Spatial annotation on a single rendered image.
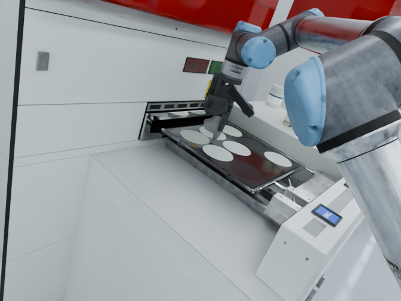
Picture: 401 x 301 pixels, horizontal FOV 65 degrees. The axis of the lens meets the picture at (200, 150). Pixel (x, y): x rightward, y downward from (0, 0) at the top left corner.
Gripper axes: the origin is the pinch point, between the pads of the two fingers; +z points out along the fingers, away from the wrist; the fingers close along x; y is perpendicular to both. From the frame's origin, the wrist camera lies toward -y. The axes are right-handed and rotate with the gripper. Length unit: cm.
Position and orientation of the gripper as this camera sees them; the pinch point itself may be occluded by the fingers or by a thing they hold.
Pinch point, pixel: (216, 137)
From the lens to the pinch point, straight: 101.7
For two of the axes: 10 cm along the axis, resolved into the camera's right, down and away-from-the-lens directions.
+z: -3.0, 8.6, 4.0
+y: -9.5, -2.8, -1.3
